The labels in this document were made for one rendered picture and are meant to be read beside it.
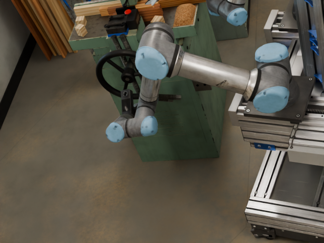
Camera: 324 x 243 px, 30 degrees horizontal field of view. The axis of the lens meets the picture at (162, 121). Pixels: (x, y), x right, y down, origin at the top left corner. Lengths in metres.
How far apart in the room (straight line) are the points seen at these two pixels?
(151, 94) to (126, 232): 1.00
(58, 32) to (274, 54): 2.35
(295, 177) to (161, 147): 0.80
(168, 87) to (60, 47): 1.53
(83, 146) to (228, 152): 0.89
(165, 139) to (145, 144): 0.12
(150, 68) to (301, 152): 0.64
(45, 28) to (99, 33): 1.48
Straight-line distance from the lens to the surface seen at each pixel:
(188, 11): 2.67
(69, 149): 3.65
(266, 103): 2.08
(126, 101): 2.51
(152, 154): 3.31
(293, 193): 2.79
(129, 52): 2.54
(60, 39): 4.31
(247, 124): 2.42
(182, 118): 3.05
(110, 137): 2.36
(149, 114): 2.36
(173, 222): 3.08
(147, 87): 2.32
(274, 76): 2.09
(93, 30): 2.83
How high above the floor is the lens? 2.46
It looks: 44 degrees down
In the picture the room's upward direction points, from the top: 22 degrees counter-clockwise
